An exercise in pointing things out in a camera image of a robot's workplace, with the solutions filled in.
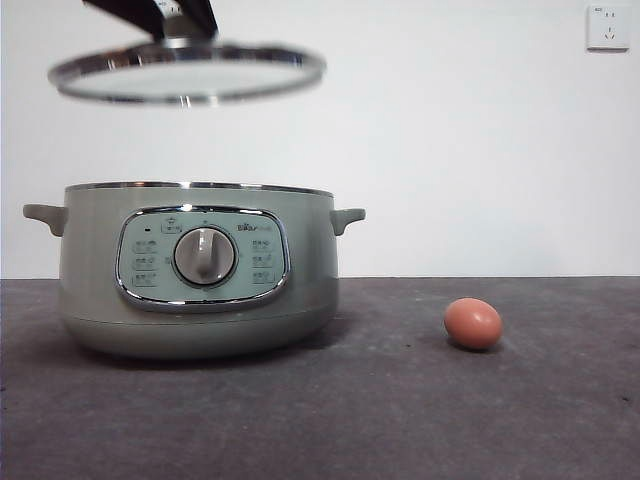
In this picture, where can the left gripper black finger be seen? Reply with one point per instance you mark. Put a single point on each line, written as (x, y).
(135, 15)
(202, 17)

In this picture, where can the glass lid with green knob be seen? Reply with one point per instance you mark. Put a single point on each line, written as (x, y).
(185, 75)

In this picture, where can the brown egg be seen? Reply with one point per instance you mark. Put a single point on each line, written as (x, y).
(472, 324)

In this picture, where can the pale green electric pot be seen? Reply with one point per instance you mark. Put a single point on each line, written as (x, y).
(100, 300)

